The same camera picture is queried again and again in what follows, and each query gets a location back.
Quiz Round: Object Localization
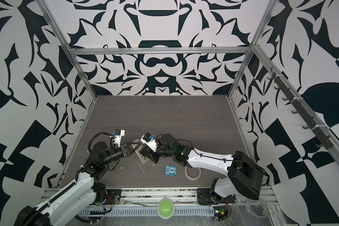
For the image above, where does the white remote control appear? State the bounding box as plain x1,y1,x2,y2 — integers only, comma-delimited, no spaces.
133,139,151,165

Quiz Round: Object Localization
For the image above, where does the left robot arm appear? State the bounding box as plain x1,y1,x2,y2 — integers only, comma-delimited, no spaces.
14,130,143,226

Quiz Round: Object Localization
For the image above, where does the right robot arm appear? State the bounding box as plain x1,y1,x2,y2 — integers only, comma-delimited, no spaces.
140,133,266,205

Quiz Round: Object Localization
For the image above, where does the blue owl figure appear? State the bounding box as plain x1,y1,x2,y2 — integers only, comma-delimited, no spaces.
164,165,177,176

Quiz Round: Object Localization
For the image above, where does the green push button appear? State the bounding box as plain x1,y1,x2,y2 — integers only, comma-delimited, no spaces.
157,198,175,219

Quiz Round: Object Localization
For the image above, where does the small circuit board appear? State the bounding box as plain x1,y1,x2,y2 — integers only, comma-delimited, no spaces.
214,209,229,222

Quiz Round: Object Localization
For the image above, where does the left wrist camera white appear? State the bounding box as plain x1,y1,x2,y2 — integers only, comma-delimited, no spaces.
110,130,125,148

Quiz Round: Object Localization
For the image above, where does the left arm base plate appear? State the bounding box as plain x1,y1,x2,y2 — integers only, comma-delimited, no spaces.
100,189,122,205

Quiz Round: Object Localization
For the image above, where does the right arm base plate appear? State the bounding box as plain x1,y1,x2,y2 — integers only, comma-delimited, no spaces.
196,188,236,205

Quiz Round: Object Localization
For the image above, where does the slotted cable duct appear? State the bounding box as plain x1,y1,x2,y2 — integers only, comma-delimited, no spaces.
78,206,215,218

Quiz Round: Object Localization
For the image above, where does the aluminium frame rail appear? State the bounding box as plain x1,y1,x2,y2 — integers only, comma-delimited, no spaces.
69,47,250,55

